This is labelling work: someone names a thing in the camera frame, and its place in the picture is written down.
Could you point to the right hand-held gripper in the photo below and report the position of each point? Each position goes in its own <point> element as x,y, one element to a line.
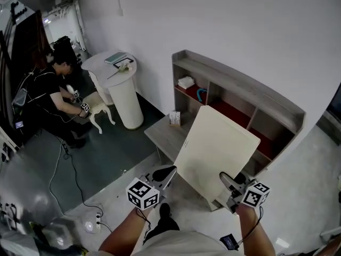
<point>253,195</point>

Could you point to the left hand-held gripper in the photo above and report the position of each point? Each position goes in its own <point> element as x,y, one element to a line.
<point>142,193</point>

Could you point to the cream object board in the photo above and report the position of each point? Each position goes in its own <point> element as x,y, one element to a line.
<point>215,148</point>

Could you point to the grey wooden shelf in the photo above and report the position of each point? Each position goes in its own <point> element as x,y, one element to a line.
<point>239,89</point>

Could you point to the person's right forearm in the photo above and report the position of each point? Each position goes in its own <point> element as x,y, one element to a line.
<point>254,231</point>

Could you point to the person's left forearm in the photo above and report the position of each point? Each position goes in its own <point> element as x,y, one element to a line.
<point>125,231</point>

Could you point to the grey wooden desk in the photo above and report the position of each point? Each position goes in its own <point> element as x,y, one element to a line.
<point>166,137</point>

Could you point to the person's black leg and shoe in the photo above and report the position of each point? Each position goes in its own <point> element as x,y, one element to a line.
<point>165,223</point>

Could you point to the small card box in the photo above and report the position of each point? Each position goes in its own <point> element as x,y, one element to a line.
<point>174,119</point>

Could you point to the small black waist device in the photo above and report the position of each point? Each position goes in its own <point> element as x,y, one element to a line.
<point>229,242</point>

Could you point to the person's light shirt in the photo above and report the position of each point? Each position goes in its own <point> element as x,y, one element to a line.
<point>183,244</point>

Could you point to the white power strip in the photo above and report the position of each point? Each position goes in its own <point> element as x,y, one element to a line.
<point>98,223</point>

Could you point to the blue curved tool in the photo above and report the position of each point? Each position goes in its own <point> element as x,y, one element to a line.
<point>200,93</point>

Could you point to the white carved stool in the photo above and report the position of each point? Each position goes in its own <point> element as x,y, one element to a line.
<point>100,107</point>

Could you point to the white folded cloth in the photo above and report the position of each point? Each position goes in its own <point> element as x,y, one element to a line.
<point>186,82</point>

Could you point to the white artificial flower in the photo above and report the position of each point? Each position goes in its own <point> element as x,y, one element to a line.
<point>123,68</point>

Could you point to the black framed tablet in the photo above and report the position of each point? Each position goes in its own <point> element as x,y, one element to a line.
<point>123,63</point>

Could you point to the green book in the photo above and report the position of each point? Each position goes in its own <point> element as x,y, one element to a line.
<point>115,57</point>

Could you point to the black chair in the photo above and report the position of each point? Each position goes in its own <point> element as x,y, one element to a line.
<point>64,48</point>

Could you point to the white clothes rack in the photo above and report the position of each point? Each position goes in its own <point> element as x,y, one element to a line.
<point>72,23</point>

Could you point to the dark wooden cabinet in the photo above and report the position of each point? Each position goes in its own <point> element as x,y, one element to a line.
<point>24,44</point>

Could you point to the white round pedestal table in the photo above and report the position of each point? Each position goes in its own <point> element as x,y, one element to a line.
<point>128,100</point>

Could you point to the white chair frame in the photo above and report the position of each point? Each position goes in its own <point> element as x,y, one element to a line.
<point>8,145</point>

